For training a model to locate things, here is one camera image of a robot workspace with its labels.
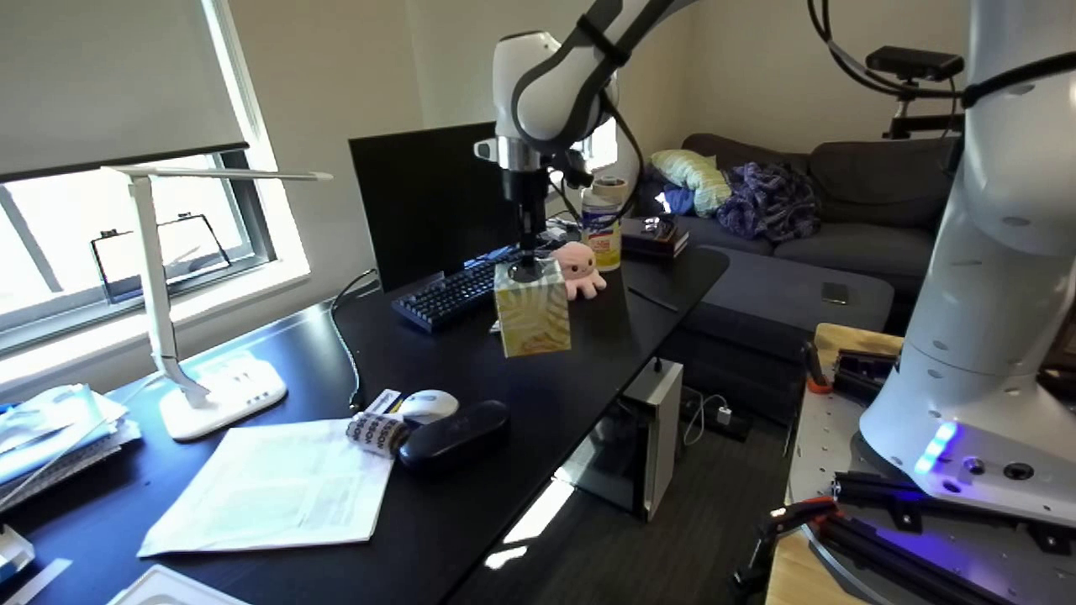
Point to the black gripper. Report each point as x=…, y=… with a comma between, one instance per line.
x=530, y=205

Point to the pink octopus plush toy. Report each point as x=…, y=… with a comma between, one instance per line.
x=581, y=269

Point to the patterned tissue box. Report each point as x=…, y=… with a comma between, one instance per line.
x=532, y=322

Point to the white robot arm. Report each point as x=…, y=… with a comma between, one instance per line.
x=988, y=289

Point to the small black box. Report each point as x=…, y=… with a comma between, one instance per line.
x=658, y=241

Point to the white desk lamp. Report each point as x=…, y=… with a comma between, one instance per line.
x=171, y=336

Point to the black computer keyboard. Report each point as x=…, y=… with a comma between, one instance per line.
x=448, y=296

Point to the black computer monitor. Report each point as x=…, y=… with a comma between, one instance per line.
x=438, y=202

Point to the white computer mouse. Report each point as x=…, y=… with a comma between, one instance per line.
x=430, y=406

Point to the light green pillow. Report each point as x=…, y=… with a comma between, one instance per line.
x=693, y=176

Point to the silver computer tower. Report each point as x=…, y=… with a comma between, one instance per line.
x=649, y=437

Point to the black power brick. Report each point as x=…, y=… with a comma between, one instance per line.
x=729, y=418

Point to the purple blanket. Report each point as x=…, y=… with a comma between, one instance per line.
x=775, y=202

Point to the grey sofa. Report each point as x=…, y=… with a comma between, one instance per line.
x=810, y=296

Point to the white printed paper sheet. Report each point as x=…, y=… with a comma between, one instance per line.
x=273, y=489

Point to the brown cardboard piece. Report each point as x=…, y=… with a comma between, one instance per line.
x=858, y=336

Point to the large roller window blind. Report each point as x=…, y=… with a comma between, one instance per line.
x=107, y=79

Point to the clear plastic sleeve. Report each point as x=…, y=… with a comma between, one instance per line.
x=171, y=588

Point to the stack of papers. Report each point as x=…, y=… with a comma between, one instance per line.
x=53, y=437

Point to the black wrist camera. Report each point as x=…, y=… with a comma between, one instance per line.
x=572, y=166

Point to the black camera on stand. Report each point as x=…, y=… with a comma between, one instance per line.
x=912, y=64

